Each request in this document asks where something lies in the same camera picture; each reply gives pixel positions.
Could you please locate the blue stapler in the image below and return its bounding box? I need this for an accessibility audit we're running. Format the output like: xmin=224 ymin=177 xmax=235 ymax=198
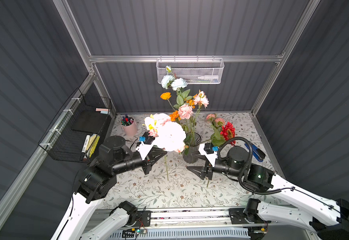
xmin=251 ymin=144 xmax=266 ymax=163

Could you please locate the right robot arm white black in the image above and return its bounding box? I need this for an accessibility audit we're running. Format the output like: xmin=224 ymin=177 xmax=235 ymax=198
xmin=187 ymin=137 xmax=349 ymax=240

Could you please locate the black wire wall basket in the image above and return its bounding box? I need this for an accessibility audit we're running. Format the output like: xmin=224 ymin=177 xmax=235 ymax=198
xmin=39 ymin=90 xmax=113 ymax=163

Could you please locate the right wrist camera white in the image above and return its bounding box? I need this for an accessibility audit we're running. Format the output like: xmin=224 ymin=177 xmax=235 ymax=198
xmin=198 ymin=143 xmax=218 ymax=167

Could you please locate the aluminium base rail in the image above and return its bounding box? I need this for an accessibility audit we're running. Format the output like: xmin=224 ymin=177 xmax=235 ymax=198
xmin=69 ymin=205 xmax=310 ymax=232

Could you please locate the pink pen cup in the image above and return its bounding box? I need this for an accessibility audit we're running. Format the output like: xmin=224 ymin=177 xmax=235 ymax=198
xmin=121 ymin=115 xmax=138 ymax=137

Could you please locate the floral table mat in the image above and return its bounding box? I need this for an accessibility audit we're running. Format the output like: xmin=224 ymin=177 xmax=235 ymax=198
xmin=97 ymin=112 xmax=288 ymax=210

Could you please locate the light blue flower stem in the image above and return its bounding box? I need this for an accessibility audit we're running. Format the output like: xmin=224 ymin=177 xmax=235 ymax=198
xmin=161 ymin=66 xmax=191 ymax=105

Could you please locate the white mesh wall basket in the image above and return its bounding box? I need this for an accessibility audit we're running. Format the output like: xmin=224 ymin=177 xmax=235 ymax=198
xmin=156 ymin=57 xmax=225 ymax=85

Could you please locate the yellow highlighter in basket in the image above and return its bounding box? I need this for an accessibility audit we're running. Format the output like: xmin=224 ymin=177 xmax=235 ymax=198
xmin=85 ymin=134 xmax=100 ymax=159

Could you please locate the pink peony stem with bud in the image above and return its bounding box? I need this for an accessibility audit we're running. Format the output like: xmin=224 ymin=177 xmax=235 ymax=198
xmin=205 ymin=113 xmax=226 ymax=189

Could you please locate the pale pink peony cluster stem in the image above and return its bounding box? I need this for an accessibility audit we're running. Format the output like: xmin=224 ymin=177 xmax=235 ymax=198
xmin=144 ymin=112 xmax=187 ymax=182

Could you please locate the small pink flower spray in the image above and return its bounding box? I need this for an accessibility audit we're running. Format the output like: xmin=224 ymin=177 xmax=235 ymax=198
xmin=177 ymin=90 xmax=210 ymax=142

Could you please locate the dark glass ribbed vase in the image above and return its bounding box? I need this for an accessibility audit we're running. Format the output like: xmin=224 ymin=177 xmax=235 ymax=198
xmin=182 ymin=133 xmax=201 ymax=164

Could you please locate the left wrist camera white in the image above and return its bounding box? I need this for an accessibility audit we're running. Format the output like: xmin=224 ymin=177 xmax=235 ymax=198
xmin=136 ymin=132 xmax=155 ymax=161

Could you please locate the orange flower stem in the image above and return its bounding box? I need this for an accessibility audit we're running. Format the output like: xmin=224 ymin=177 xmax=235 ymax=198
xmin=160 ymin=92 xmax=195 ymax=122

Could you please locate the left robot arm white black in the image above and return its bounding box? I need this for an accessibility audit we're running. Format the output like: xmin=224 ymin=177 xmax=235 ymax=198
xmin=52 ymin=135 xmax=167 ymax=240

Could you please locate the white marker in mesh basket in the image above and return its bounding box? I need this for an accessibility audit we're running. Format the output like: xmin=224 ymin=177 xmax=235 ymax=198
xmin=197 ymin=75 xmax=220 ymax=84

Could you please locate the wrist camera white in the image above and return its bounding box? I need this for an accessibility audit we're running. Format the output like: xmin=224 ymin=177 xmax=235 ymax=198
xmin=136 ymin=132 xmax=155 ymax=161
xmin=198 ymin=143 xmax=218 ymax=167

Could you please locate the red gerbera flower stem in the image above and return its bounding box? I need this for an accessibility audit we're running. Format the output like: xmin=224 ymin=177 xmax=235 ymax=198
xmin=204 ymin=122 xmax=235 ymax=146

